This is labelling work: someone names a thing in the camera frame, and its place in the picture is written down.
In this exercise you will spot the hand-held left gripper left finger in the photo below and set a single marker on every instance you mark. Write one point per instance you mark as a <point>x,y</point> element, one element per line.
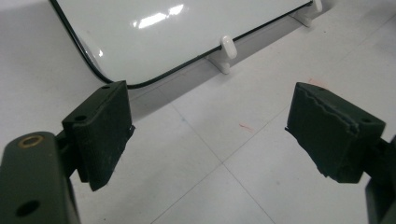
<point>99,133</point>

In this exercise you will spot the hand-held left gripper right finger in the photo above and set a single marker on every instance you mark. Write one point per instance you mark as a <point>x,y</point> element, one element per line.
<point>330,137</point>

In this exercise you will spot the white board with black edge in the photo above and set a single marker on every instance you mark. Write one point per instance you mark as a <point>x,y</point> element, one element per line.
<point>174,37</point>

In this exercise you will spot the white plastic board stand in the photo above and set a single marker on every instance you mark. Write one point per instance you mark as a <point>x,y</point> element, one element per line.
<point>308,12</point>
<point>224,55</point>

